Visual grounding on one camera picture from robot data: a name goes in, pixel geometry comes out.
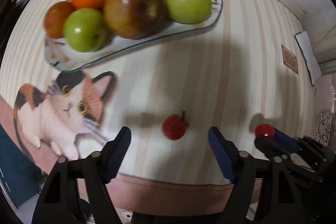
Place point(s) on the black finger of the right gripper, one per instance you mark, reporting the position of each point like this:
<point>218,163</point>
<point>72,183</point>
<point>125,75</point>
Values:
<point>270,149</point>

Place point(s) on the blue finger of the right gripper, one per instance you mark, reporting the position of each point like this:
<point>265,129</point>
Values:
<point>284,141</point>

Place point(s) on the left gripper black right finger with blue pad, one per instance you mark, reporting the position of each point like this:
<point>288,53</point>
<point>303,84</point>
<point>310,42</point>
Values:
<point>279,200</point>

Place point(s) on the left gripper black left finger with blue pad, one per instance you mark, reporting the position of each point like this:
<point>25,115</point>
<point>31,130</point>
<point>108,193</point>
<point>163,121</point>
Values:
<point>59,201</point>

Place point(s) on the small red cherry tomato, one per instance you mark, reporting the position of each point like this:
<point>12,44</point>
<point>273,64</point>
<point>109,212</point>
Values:
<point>265,130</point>

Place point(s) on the red cherry tomato with stem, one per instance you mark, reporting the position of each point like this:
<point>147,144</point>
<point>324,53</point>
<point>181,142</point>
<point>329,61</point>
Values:
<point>175,126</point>

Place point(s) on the blue kitchen cabinet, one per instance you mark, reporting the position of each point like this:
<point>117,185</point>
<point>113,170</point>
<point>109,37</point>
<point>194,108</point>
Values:
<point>21,179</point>

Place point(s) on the white paper sheet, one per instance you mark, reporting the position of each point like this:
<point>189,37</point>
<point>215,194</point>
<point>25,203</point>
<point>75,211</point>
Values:
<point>303,41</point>

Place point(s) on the striped cat print mat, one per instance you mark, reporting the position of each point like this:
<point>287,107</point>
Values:
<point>231,76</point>

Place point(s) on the brown square label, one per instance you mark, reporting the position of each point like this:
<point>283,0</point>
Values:
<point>289,59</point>

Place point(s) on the glass fruit plate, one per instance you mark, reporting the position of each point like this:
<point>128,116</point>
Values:
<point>63,58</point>

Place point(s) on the right green apple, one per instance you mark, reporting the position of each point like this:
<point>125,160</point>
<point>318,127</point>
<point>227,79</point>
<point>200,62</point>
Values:
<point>189,11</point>

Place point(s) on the green apple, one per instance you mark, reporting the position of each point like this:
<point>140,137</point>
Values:
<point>85,30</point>
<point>189,11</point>

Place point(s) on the left green apple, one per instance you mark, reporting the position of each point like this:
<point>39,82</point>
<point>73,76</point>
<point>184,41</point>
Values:
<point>85,30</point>

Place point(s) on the small left red-brown apple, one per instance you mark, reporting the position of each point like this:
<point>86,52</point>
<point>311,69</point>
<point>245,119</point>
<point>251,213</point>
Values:
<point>55,18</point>

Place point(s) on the centre red-brown apple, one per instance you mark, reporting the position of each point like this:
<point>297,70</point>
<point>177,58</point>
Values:
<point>134,19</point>

